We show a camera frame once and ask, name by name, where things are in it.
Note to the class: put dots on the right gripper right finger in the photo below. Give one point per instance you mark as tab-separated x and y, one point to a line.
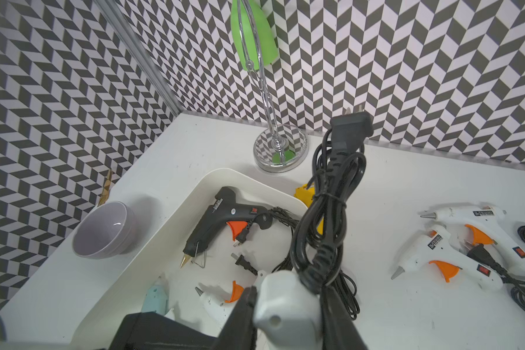
338	331

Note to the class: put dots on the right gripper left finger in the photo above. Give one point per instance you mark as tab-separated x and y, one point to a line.
239	331

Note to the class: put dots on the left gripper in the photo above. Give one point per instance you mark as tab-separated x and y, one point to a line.
154	331

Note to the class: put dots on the orange hot glue gun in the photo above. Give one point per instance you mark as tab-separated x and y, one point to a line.
217	307

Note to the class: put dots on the light blue hot glue gun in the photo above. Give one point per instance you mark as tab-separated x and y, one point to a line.
156	299

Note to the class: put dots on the white hot glue gun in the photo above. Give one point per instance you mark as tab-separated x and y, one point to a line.
476	263
485	225
302	306

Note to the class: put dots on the cream plastic storage box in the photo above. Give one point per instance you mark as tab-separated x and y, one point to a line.
162	254

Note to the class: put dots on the black hot glue gun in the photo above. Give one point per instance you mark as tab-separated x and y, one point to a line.
260	235

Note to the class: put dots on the yellow hot glue gun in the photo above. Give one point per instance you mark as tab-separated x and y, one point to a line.
305	194

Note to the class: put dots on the lilac bowl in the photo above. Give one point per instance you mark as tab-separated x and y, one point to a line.
108	231

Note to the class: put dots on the wooden stick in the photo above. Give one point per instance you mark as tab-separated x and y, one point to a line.
105	189

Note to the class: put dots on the chrome hook stand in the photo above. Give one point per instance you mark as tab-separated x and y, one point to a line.
281	147

